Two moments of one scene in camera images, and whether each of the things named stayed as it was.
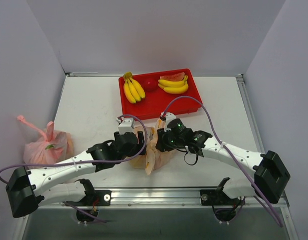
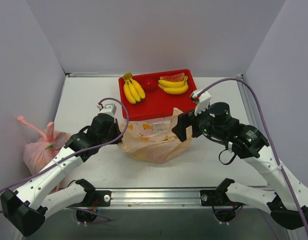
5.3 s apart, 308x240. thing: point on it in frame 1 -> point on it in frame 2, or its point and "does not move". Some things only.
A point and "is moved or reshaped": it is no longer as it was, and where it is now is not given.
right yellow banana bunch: (174, 87) does not move
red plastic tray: (156, 101) does not move
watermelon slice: (175, 77) does not move
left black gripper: (140, 141) -> (113, 130)
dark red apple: (150, 85) does not move
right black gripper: (160, 140) -> (188, 124)
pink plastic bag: (53, 147) does not move
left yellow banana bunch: (133, 91) does not move
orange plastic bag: (152, 159) is moved or reshaped
